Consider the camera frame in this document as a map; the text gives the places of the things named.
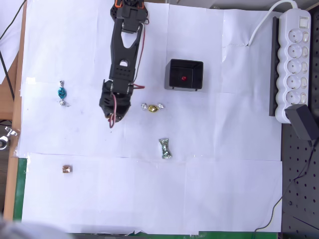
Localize black open box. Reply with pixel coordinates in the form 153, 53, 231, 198
164, 58, 204, 92

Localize gold foil wrapped candy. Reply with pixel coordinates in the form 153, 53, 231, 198
141, 102, 165, 114

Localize blue foil wrapped candy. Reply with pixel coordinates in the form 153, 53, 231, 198
57, 80, 71, 107

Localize silver green candy packet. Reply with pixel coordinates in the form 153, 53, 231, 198
158, 138, 173, 159

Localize white taped paper sheets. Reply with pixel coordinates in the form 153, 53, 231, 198
18, 0, 284, 235

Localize metal clamp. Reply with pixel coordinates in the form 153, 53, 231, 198
0, 126, 20, 150

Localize green cutting mat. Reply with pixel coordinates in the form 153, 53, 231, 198
12, 157, 279, 239

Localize blurred grey round object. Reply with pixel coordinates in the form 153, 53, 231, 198
0, 213, 69, 239

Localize dark grey bar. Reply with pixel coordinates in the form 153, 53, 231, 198
268, 16, 280, 117

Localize white power strip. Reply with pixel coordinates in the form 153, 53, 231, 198
275, 9, 312, 123

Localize black power adapter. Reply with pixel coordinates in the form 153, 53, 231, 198
284, 104, 319, 141

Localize black pegboard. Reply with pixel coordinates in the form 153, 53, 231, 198
281, 9, 319, 239

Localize red white gripper servo wire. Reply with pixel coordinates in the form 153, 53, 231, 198
108, 94, 118, 129

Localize thick black cable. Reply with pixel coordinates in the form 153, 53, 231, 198
0, 51, 15, 102

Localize white power strip cable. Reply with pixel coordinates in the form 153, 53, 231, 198
246, 0, 299, 47

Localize thin black adapter cable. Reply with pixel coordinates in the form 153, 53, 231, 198
251, 139, 316, 239

